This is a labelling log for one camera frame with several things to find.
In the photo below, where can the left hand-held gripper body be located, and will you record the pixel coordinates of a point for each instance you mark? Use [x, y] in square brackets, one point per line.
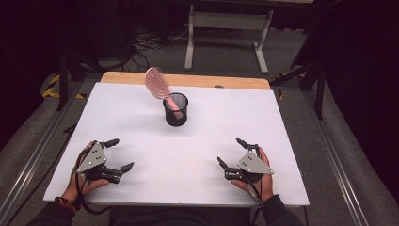
[94, 158]

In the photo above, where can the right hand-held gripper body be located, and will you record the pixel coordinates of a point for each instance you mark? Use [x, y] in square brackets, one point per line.
[252, 164]

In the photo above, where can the black mesh pen holder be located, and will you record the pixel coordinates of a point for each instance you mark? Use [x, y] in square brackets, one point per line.
[175, 121]

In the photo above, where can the pink hairbrush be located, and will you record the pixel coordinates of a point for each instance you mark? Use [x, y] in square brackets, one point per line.
[156, 83]

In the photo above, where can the person's right hand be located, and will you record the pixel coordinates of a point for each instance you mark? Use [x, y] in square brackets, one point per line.
[266, 186]

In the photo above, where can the person's left hand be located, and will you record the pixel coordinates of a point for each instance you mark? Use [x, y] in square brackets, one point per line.
[84, 186]

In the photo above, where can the white table cover sheet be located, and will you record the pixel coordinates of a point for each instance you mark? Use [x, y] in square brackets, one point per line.
[150, 141]

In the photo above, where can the yellow black hazard tape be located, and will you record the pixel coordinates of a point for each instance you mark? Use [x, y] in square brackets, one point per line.
[280, 94]
[51, 86]

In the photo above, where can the person's dark lap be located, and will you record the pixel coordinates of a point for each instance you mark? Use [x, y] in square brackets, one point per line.
[178, 217]

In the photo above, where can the black metal stand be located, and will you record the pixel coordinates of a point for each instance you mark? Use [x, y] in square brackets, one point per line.
[63, 81]
[319, 91]

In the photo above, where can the wooden table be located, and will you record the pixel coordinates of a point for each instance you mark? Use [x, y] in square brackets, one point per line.
[194, 80]

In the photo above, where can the aluminium floor rail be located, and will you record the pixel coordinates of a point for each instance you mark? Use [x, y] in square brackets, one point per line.
[34, 157]
[337, 163]

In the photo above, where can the white metal desk frame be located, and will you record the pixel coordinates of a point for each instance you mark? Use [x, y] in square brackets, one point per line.
[229, 20]

